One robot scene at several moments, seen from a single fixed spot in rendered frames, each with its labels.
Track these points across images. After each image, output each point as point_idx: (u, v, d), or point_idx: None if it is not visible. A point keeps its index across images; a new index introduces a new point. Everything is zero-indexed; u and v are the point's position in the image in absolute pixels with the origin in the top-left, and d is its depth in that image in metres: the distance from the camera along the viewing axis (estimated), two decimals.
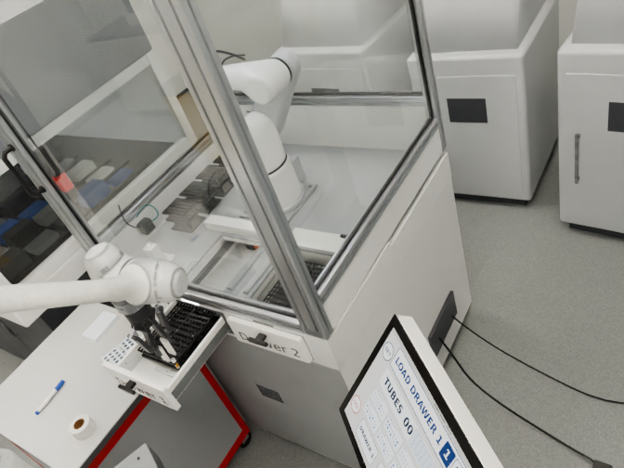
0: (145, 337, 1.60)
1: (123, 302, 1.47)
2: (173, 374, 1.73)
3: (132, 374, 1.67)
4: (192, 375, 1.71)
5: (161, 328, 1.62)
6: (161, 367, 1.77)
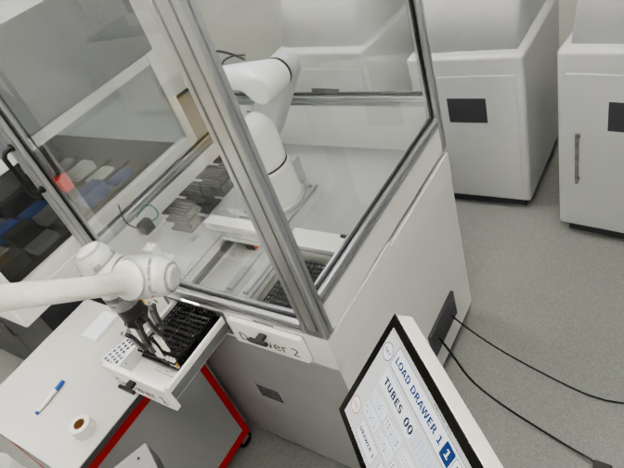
0: (138, 334, 1.62)
1: (115, 300, 1.49)
2: (173, 374, 1.73)
3: (132, 374, 1.67)
4: (192, 375, 1.71)
5: (154, 325, 1.63)
6: (161, 367, 1.77)
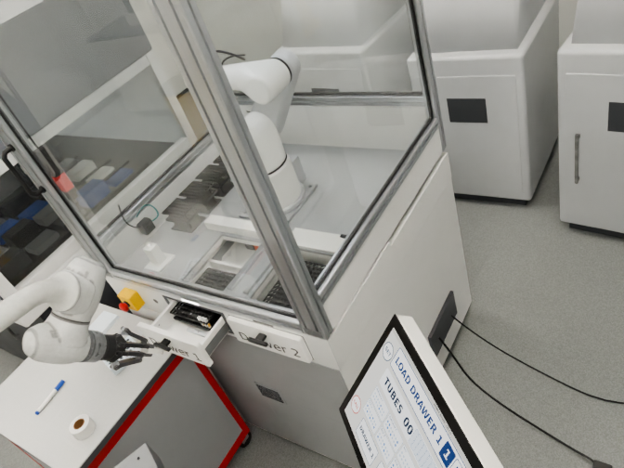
0: (135, 343, 1.65)
1: None
2: (204, 334, 1.82)
3: (166, 332, 1.76)
4: (223, 334, 1.80)
5: None
6: (192, 328, 1.87)
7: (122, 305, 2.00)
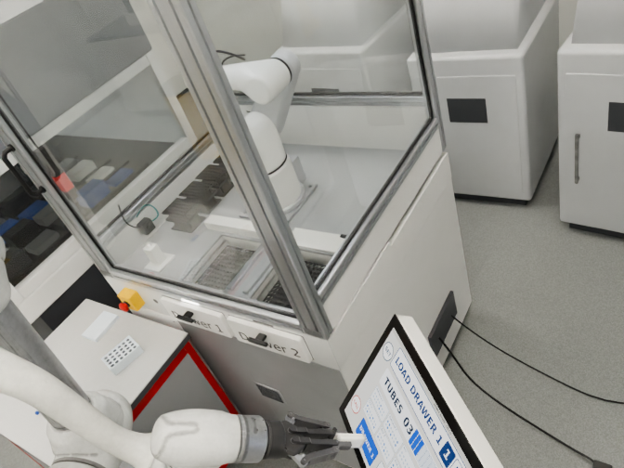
0: (313, 429, 1.16)
1: None
2: None
3: (189, 305, 1.83)
4: None
5: (316, 450, 1.14)
6: None
7: (122, 305, 2.00)
